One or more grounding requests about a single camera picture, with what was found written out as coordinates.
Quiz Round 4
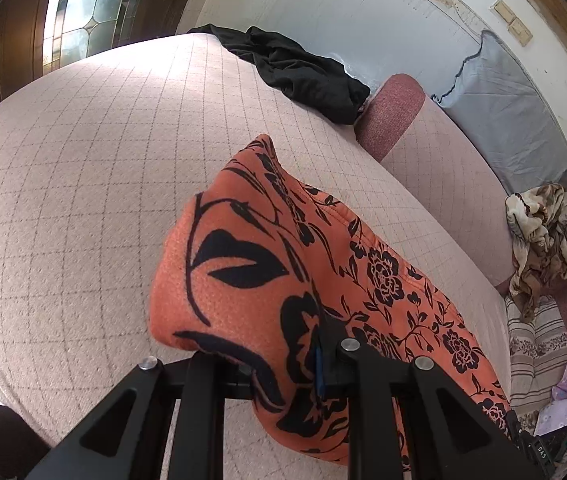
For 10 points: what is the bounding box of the grey bed sheet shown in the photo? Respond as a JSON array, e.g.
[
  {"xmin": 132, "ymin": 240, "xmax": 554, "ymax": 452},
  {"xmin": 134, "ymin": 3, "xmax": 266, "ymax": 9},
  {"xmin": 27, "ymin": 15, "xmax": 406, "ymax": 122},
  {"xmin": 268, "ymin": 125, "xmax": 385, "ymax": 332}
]
[{"xmin": 432, "ymin": 29, "xmax": 567, "ymax": 194}]

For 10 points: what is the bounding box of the brown beige floral blanket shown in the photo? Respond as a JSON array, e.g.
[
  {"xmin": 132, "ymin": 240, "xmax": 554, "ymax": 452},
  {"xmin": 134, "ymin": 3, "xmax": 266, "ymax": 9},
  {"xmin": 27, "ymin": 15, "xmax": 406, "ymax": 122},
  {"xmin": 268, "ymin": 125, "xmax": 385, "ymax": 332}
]
[{"xmin": 505, "ymin": 183, "xmax": 567, "ymax": 322}]

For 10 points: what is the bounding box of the pink quilted bed cover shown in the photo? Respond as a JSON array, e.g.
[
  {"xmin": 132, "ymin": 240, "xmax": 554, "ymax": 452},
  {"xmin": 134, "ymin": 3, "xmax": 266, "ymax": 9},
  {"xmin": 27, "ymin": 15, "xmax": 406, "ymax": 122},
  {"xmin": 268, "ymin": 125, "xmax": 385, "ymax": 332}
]
[{"xmin": 0, "ymin": 34, "xmax": 509, "ymax": 479}]

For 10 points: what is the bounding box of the black crumpled garment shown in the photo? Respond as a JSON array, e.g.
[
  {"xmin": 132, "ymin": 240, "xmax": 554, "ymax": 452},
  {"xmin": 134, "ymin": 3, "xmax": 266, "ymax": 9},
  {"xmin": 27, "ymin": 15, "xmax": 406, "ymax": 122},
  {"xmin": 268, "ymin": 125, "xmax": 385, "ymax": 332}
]
[{"xmin": 191, "ymin": 24, "xmax": 370, "ymax": 125}]

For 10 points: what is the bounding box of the orange black floral garment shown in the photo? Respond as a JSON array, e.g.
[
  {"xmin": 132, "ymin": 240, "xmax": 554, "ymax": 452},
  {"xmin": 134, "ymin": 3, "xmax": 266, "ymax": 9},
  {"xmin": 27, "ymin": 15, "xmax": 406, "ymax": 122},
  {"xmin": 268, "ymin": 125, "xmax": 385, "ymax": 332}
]
[{"xmin": 149, "ymin": 136, "xmax": 509, "ymax": 463}]

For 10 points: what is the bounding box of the striped floral pillow front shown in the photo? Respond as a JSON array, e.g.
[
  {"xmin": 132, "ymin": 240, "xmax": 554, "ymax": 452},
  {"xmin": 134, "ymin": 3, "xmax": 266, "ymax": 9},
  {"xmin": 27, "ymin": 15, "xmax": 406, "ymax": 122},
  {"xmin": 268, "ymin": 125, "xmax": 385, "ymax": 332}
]
[{"xmin": 505, "ymin": 296, "xmax": 567, "ymax": 431}]

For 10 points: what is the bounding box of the stained glass window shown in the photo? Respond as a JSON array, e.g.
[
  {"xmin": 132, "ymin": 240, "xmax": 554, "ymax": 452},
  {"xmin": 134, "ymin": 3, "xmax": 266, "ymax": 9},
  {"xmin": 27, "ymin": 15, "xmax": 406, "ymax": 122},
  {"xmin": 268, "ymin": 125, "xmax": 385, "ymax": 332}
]
[{"xmin": 42, "ymin": 0, "xmax": 140, "ymax": 74}]

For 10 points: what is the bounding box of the pink headboard cushion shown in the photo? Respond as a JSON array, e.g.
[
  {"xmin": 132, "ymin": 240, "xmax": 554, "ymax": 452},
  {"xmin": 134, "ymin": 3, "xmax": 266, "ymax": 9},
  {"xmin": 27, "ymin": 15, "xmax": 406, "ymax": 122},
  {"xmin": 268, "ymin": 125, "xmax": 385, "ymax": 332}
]
[{"xmin": 354, "ymin": 72, "xmax": 567, "ymax": 356}]

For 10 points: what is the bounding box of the beige wall switch plate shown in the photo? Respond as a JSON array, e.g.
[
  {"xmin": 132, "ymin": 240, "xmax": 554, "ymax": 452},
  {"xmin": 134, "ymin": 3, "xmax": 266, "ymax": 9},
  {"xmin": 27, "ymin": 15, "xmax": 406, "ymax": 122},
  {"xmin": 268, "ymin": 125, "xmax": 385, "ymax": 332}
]
[{"xmin": 492, "ymin": 0, "xmax": 533, "ymax": 47}]

